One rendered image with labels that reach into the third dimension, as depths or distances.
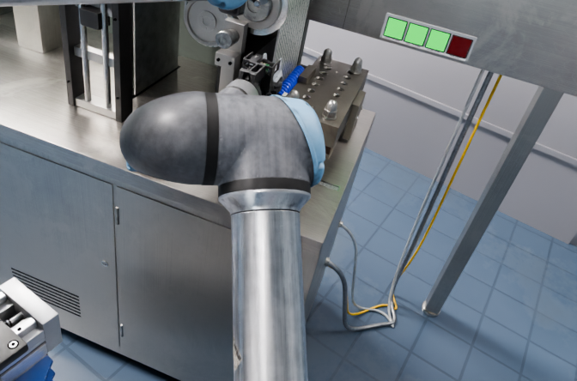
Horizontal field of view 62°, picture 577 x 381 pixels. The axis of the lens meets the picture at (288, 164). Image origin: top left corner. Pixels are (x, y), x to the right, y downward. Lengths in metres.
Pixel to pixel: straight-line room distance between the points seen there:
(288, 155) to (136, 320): 1.08
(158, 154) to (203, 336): 0.96
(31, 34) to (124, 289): 0.80
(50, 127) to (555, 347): 2.12
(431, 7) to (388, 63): 1.51
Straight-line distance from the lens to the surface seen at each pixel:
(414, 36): 1.41
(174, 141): 0.55
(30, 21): 1.64
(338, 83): 1.37
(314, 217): 1.07
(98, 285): 1.54
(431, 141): 2.95
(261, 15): 1.13
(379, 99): 2.98
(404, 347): 2.09
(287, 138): 0.57
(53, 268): 1.62
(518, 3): 1.40
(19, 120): 1.33
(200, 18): 1.22
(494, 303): 2.46
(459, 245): 1.97
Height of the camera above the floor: 1.59
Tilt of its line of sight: 35 degrees down
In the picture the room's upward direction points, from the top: 12 degrees clockwise
